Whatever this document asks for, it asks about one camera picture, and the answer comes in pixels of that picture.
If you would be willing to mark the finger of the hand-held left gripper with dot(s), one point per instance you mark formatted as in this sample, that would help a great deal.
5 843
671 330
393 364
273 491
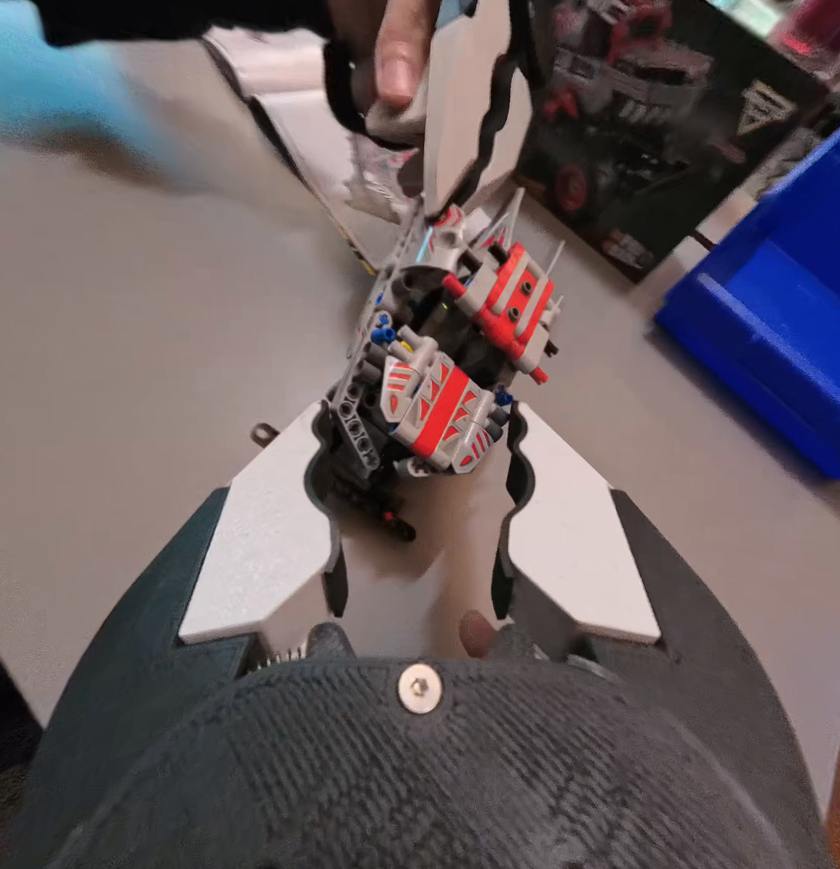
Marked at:
520 136
457 102

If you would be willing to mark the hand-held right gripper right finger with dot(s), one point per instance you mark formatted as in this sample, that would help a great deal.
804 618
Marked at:
583 550

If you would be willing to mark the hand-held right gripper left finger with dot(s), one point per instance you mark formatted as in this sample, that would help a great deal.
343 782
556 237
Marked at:
257 543

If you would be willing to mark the grey red brick truck model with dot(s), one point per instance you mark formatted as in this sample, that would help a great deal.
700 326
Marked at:
501 305

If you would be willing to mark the person's left forearm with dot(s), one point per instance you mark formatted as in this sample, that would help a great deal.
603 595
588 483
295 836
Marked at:
189 17

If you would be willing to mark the grey desk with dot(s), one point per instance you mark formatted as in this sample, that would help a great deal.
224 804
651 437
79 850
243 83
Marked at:
121 305

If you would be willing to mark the person's left hand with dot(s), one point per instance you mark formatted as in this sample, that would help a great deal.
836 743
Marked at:
403 54

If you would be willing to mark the person's right hand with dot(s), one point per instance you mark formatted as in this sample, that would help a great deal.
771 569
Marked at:
478 635

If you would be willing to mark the white instruction booklet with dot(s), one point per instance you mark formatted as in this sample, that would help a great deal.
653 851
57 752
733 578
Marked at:
311 136

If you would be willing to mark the small dark brick piece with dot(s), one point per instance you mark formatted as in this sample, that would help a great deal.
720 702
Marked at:
262 434

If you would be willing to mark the black toy set box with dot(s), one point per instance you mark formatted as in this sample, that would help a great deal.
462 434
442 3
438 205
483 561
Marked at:
664 136

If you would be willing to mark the blue plastic bin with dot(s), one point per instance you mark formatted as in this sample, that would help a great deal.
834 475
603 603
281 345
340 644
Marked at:
766 326

